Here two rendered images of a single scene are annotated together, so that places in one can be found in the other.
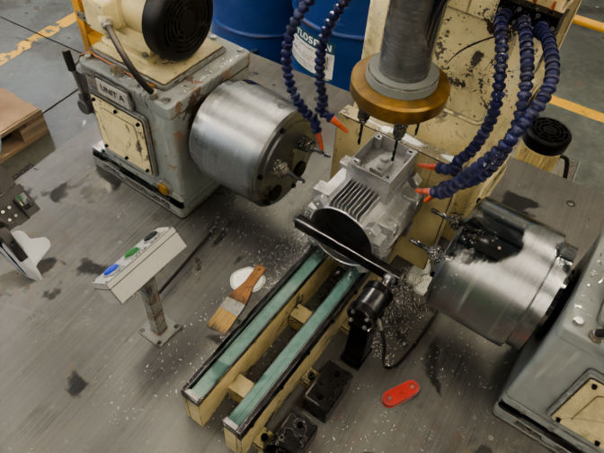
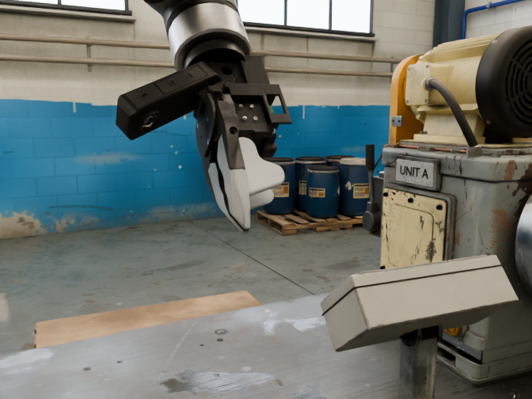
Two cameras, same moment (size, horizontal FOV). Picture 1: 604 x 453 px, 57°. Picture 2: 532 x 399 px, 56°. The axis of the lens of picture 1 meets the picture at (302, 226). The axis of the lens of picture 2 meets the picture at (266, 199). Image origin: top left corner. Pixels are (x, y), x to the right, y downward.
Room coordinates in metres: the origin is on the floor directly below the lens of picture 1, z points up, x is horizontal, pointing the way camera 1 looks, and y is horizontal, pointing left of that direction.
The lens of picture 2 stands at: (0.15, 0.15, 1.22)
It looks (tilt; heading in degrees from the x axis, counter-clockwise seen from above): 10 degrees down; 36
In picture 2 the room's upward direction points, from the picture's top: straight up
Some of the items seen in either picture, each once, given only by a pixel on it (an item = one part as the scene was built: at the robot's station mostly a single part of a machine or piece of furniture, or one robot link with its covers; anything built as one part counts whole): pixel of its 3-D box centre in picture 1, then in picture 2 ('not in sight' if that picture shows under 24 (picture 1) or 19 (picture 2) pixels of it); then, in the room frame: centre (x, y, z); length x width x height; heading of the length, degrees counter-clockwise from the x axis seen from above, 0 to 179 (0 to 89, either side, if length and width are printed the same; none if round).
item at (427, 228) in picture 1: (395, 182); not in sight; (0.96, -0.21, 0.97); 0.30 x 0.11 x 0.34; 59
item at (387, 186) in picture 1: (380, 168); not in sight; (0.86, -0.15, 1.11); 0.12 x 0.11 x 0.07; 149
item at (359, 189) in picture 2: not in sight; (317, 191); (5.00, 2.97, 0.37); 1.20 x 0.80 x 0.74; 148
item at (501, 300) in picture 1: (510, 279); not in sight; (0.65, -0.42, 1.04); 0.41 x 0.25 x 0.25; 59
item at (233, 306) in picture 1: (239, 297); not in sight; (0.70, 0.13, 0.80); 0.21 x 0.05 x 0.01; 156
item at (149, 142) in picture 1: (166, 110); (473, 240); (1.13, 0.38, 0.99); 0.35 x 0.31 x 0.37; 59
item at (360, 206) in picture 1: (364, 209); not in sight; (0.83, -0.13, 1.01); 0.20 x 0.19 x 0.19; 149
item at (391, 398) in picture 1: (400, 394); not in sight; (0.50, -0.24, 0.81); 0.09 x 0.03 x 0.02; 121
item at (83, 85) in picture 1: (91, 82); (386, 191); (1.12, 0.55, 1.07); 0.08 x 0.07 x 0.20; 149
